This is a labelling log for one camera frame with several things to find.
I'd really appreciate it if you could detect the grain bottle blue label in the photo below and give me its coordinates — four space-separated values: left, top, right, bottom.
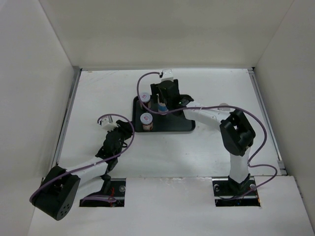
157 102 168 115
220 103 229 108

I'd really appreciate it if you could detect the sauce jar white lid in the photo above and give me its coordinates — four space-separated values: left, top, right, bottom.
140 113 153 131
140 92 151 110

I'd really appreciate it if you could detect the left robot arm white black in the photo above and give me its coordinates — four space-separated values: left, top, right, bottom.
30 120 135 221

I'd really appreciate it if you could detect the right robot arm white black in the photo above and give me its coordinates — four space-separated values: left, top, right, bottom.
150 80 256 195

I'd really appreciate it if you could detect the black rectangular plastic tray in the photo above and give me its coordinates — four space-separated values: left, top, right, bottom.
132 96 196 133

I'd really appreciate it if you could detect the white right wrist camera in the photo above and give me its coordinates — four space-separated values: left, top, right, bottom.
159 69 174 82

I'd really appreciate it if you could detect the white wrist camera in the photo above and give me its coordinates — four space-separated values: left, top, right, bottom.
98 117 118 131
159 69 174 82

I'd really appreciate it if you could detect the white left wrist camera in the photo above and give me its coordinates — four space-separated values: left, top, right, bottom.
98 117 118 131

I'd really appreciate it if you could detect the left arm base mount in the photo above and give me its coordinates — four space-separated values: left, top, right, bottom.
79 175 126 207

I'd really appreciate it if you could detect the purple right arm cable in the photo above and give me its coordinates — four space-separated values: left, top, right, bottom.
136 71 278 197

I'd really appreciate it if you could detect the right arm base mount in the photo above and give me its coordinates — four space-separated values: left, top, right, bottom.
212 177 260 207

